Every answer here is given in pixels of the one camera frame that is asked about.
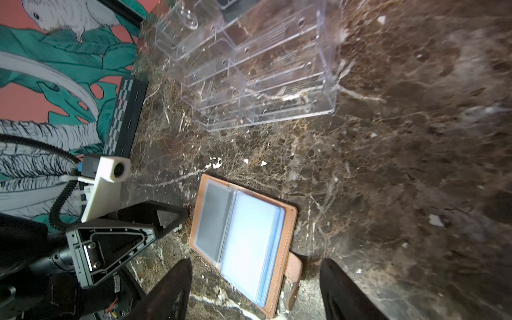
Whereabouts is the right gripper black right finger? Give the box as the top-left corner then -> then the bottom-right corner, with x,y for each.
319,258 -> 387,320

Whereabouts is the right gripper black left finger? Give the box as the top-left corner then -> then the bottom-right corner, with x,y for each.
125,258 -> 193,320

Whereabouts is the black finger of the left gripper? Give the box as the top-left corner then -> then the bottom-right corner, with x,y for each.
105,201 -> 189,239

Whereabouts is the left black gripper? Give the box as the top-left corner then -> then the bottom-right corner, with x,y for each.
1,213 -> 157,319

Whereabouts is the clear plastic organizer box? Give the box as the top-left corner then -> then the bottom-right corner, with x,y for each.
155,1 -> 341,132

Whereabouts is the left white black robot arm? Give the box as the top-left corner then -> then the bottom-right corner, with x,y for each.
1,201 -> 189,319

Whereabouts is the black white checkerboard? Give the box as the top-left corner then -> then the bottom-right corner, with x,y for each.
103,77 -> 148,158

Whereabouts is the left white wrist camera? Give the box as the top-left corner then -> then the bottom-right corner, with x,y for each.
78,154 -> 131,223

